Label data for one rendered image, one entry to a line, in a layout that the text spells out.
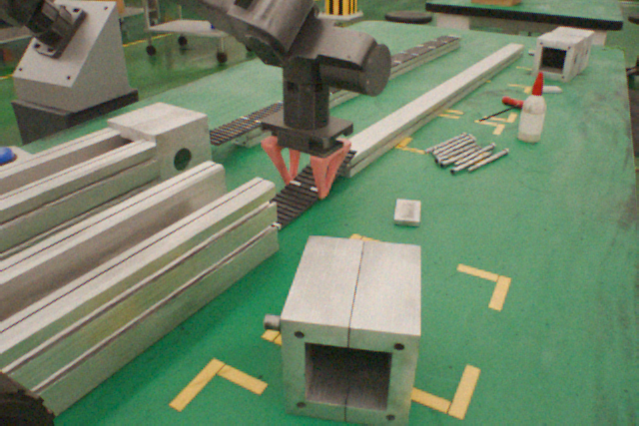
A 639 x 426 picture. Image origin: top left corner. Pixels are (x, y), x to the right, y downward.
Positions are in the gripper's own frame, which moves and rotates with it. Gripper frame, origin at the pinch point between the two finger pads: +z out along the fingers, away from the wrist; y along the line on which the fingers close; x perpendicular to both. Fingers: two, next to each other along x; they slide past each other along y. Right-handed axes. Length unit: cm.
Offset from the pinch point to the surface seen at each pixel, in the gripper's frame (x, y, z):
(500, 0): 211, -32, 0
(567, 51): 80, 19, -6
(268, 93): 32.5, -32.9, 1.8
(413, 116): 28.6, 2.4, -1.6
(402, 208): 2.5, 12.8, 0.3
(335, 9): 552, -338, 74
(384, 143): 17.5, 2.5, -0.6
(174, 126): -8.7, -14.4, -8.1
